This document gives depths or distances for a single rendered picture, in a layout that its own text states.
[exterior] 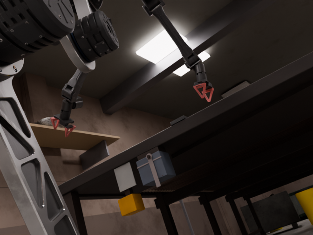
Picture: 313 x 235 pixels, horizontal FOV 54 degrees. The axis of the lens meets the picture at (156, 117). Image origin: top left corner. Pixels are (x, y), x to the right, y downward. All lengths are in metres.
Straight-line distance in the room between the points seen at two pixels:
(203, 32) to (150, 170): 3.26
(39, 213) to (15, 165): 0.09
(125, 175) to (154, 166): 0.18
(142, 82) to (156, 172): 3.47
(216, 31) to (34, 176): 3.94
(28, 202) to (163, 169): 0.91
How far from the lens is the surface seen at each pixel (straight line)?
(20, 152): 0.63
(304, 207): 6.60
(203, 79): 1.69
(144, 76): 4.83
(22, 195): 0.59
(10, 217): 3.59
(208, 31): 4.46
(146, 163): 1.46
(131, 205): 1.50
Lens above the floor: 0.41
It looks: 23 degrees up
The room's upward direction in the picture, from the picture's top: 20 degrees counter-clockwise
